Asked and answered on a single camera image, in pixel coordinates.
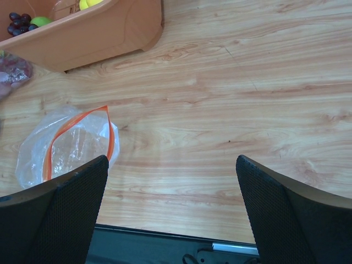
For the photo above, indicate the fake yellow mango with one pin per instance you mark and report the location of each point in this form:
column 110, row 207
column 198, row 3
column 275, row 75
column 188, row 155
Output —
column 84, row 4

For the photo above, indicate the fake green pear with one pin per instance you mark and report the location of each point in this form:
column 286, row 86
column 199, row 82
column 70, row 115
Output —
column 40, row 21

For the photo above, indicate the orange plastic basket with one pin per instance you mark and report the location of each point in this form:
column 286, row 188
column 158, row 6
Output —
column 77, row 37

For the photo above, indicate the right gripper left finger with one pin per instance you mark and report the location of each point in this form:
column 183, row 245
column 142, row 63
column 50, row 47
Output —
column 53, row 222

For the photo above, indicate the orange zip top bag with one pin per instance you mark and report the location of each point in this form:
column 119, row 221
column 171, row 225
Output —
column 64, row 140

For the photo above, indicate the fake purple grapes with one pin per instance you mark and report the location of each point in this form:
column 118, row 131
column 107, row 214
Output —
column 20, row 24

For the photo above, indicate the polka dot zip bag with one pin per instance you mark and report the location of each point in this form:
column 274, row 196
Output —
column 15, row 72

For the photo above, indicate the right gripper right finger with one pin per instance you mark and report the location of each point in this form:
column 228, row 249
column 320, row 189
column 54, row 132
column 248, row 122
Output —
column 293, row 222

